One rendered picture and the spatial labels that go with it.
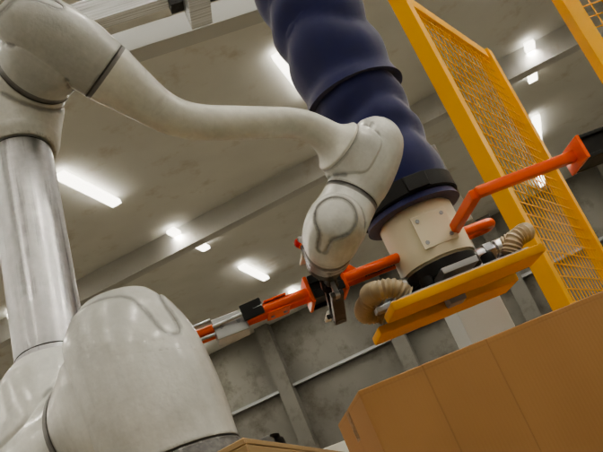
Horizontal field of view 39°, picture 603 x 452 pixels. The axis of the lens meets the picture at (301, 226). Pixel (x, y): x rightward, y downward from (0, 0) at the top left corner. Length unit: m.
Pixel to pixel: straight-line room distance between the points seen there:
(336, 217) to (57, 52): 0.51
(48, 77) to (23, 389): 0.49
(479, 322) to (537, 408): 1.24
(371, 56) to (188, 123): 0.66
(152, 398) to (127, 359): 0.05
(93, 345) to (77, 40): 0.55
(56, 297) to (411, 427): 0.68
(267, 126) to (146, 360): 0.62
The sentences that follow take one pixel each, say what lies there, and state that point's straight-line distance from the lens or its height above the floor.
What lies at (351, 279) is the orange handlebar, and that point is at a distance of 1.80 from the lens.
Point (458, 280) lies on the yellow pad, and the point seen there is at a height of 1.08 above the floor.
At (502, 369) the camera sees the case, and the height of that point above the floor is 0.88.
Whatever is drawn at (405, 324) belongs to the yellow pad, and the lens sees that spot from 1.86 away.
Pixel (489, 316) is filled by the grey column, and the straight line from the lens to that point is 2.86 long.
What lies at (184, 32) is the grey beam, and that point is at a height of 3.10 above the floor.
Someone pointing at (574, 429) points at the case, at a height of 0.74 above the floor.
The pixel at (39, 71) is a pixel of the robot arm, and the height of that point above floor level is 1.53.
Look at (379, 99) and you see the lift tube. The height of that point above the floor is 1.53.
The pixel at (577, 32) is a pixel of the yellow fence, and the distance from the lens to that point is 2.75.
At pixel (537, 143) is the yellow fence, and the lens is 3.20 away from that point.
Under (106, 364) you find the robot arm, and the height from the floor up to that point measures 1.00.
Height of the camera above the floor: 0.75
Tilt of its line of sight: 19 degrees up
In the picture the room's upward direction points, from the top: 24 degrees counter-clockwise
